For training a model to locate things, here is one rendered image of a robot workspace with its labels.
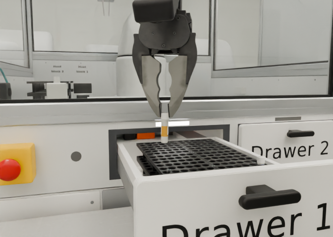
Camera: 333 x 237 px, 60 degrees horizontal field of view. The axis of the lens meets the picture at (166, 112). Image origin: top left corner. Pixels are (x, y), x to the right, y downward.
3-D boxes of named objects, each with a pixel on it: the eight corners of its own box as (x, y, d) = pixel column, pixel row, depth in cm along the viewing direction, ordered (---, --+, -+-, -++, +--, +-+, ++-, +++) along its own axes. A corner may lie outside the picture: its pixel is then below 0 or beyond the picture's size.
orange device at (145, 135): (155, 139, 103) (155, 123, 102) (124, 140, 100) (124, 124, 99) (152, 136, 107) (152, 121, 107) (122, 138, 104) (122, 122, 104)
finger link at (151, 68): (165, 113, 48) (168, 56, 47) (159, 118, 42) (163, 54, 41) (147, 112, 48) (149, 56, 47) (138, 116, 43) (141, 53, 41)
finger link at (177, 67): (191, 113, 47) (189, 55, 46) (189, 118, 42) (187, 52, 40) (172, 113, 48) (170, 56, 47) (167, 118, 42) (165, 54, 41)
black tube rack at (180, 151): (266, 203, 47) (268, 164, 47) (163, 216, 42) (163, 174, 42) (209, 165, 69) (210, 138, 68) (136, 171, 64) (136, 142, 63)
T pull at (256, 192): (302, 203, 32) (303, 191, 32) (243, 211, 30) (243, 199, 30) (281, 191, 36) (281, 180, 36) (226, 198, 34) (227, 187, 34)
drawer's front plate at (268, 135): (335, 160, 79) (338, 120, 78) (241, 169, 71) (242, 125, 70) (330, 158, 80) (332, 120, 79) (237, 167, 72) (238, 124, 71)
